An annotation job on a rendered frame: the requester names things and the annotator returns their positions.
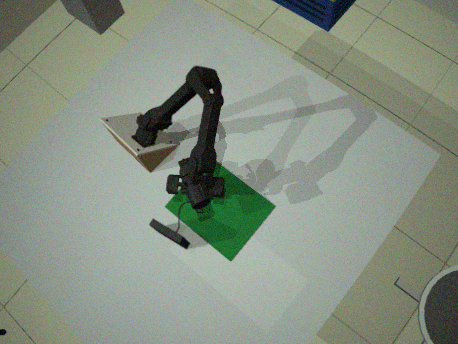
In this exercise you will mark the black square cooling fan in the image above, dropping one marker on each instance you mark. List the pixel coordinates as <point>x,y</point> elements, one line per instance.
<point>169,233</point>

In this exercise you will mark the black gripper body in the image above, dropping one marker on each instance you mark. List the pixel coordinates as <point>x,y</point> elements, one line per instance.
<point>217,185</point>

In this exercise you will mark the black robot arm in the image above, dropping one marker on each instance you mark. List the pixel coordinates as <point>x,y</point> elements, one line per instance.
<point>202,159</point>

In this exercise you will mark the green circuit board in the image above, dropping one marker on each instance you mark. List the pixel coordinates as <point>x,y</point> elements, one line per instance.
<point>228,222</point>

